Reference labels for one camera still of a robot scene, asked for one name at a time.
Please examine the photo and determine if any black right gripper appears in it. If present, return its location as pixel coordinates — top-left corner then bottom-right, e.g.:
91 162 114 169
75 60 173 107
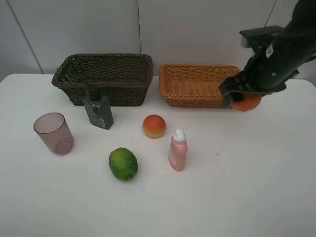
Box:
219 25 316 108

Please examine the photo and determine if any orange tangerine fruit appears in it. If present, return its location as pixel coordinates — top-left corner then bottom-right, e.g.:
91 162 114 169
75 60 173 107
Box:
232 94 262 112

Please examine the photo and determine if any pink bottle white cap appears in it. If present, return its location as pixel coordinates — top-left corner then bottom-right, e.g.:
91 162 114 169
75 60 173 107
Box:
168 129 188 172

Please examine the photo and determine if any red yellow peach fruit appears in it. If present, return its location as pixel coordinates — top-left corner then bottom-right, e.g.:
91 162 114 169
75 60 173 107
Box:
143 115 166 139

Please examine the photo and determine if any translucent pink plastic cup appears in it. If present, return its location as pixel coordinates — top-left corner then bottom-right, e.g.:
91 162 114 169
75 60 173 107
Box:
33 113 74 155

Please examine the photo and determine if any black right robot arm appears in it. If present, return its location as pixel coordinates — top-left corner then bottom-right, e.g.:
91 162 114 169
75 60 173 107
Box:
219 0 316 108

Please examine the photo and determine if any light brown wicker basket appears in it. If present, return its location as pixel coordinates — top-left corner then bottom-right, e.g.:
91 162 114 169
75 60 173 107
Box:
159 64 240 108

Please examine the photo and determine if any dark brown wicker basket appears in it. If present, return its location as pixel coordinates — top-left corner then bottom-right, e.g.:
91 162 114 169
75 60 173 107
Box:
51 53 154 107

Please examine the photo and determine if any green lime fruit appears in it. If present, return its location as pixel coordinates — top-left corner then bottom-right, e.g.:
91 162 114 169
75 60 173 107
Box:
109 148 138 181

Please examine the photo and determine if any dark green pump bottle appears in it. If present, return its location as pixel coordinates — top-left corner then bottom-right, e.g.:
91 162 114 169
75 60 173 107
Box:
83 84 114 130

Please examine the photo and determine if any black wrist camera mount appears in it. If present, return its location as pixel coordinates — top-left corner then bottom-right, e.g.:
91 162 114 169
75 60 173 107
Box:
239 25 283 49

